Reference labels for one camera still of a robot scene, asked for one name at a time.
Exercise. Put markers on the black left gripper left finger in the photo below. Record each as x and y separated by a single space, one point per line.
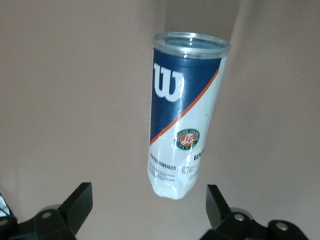
72 212

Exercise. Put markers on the white blue tennis ball can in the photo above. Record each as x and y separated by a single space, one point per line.
175 112

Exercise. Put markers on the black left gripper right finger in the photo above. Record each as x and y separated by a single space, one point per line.
225 220

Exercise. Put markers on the brown table mat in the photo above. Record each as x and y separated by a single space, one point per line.
62 87

